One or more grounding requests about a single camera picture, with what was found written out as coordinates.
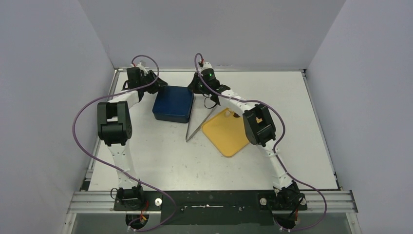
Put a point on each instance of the yellow plastic tray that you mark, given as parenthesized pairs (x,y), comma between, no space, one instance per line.
(227,134)

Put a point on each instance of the blue box lid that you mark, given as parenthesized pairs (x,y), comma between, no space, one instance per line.
(173,101)

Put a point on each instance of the aluminium rail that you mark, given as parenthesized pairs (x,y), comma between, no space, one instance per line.
(100,202)

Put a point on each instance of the metal tongs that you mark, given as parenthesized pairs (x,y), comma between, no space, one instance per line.
(199,114)

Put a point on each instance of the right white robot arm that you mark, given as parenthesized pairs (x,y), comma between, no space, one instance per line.
(259,128)

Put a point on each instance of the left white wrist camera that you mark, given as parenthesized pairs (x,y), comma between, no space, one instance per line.
(142,67)

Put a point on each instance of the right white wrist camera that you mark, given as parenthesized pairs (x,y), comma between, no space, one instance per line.
(205,65)

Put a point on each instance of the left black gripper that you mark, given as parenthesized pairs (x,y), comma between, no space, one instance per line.
(156,84)

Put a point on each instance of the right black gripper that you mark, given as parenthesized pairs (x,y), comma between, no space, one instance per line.
(208,91)

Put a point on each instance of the blue chocolate box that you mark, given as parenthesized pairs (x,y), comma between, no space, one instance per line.
(180,118)

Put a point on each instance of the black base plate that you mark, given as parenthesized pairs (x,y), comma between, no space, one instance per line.
(261,207)

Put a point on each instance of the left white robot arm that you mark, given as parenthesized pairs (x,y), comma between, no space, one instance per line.
(115,129)

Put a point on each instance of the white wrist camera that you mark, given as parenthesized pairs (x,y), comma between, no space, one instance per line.
(142,67)
(205,65)

